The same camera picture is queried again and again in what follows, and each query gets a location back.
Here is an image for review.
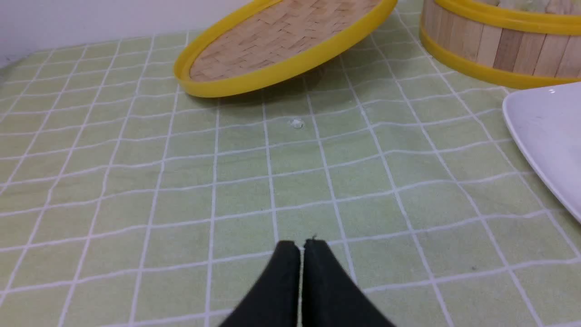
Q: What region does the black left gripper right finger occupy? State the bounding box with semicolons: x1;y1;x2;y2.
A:
301;239;394;327

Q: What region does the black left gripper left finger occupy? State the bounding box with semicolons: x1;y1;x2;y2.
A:
220;240;301;327

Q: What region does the white square plate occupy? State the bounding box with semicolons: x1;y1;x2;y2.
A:
502;82;581;221

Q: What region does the small white crumb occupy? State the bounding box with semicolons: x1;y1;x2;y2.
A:
290;119;304;129

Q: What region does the green checkered tablecloth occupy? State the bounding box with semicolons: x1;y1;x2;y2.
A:
0;0;580;327

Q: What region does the yellow rimmed bamboo steamer lid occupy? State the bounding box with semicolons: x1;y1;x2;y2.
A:
173;0;397;99

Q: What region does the yellow rimmed bamboo steamer basket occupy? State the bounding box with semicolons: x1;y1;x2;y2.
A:
419;0;581;89

